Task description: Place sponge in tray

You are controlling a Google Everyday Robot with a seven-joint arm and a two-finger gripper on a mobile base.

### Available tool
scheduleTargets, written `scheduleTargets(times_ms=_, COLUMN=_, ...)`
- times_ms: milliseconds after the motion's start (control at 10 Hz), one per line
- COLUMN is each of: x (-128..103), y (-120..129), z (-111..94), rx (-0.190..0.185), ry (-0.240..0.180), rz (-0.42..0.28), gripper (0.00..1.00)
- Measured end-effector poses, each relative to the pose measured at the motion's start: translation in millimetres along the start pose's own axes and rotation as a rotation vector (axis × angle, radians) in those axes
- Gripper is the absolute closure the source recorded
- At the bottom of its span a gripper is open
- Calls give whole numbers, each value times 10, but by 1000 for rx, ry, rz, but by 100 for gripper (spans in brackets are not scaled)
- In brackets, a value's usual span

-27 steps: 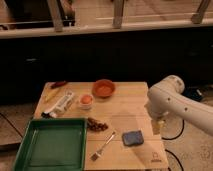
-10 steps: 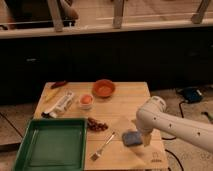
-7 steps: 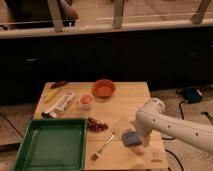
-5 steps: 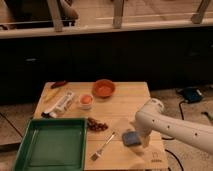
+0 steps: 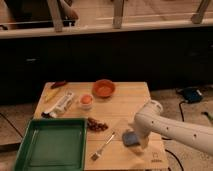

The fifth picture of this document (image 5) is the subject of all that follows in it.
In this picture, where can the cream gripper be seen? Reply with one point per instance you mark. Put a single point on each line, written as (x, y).
(143, 142)

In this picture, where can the blue sponge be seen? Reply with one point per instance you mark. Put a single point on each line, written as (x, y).
(130, 139)

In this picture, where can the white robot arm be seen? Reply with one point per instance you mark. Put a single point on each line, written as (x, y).
(149, 119)

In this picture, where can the green plastic tray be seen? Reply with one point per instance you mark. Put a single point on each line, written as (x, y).
(53, 145)

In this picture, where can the wooden table board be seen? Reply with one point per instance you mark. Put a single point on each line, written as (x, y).
(117, 112)

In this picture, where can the silver fork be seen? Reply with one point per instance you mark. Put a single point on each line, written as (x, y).
(98, 153)

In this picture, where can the brown dried fruit pile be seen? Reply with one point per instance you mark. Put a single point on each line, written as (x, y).
(96, 126)

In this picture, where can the blue power box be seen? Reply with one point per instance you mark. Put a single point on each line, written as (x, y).
(191, 95)

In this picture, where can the orange bowl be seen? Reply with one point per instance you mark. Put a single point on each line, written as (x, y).
(103, 88)

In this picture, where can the white cup with orange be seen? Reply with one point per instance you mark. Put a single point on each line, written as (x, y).
(86, 101)

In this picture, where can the dark red sausage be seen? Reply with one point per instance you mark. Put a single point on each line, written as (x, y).
(58, 84)

